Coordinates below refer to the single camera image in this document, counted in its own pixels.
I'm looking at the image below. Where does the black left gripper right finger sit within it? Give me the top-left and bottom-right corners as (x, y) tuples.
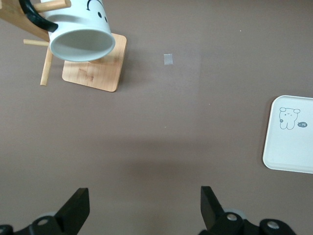
(198, 186), (297, 235)

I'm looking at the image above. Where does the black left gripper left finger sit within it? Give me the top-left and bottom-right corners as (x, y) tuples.
(0, 188), (90, 235)

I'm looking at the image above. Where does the white mug black handle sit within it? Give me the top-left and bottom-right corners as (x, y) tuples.
(20, 0), (115, 62)

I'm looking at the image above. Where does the cream rabbit print tray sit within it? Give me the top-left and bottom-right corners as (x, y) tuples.
(263, 94), (313, 174)

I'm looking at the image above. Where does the wooden mug rack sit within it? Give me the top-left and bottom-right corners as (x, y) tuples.
(0, 0), (128, 93)

